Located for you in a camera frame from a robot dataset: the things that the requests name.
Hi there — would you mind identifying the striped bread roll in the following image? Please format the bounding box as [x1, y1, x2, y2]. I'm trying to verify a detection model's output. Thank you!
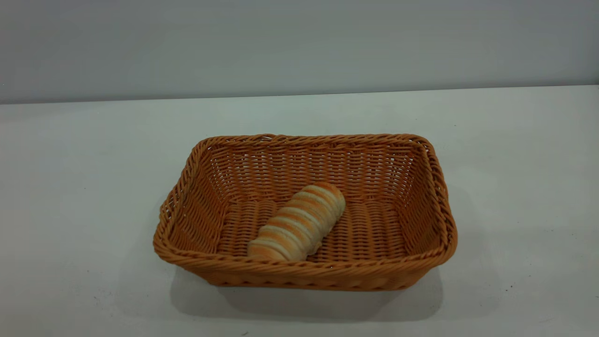
[247, 182, 346, 262]

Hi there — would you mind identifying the orange woven wicker basket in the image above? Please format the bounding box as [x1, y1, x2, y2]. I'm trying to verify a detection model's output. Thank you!
[153, 133, 458, 292]

